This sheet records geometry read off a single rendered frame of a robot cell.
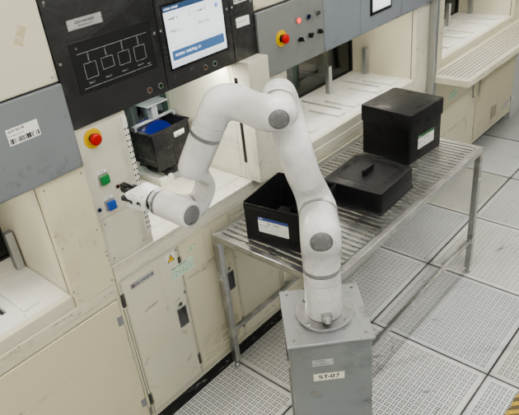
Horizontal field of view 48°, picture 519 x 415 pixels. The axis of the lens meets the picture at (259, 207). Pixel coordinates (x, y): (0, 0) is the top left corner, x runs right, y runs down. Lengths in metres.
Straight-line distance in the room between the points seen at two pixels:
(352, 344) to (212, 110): 0.86
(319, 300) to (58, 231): 0.87
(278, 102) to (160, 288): 1.12
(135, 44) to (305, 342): 1.11
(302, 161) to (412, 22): 2.08
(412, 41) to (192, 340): 2.09
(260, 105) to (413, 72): 2.23
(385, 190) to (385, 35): 1.44
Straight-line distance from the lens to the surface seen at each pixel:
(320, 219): 1.66
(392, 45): 3.67
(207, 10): 2.23
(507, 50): 4.29
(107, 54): 1.97
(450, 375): 2.87
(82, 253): 2.08
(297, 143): 1.61
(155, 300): 2.38
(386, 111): 2.83
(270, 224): 2.26
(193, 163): 1.64
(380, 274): 3.39
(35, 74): 1.85
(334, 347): 1.91
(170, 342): 2.54
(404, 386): 2.80
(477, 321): 3.15
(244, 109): 1.54
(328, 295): 1.86
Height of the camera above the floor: 2.07
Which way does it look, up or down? 30 degrees down
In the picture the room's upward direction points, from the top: 7 degrees counter-clockwise
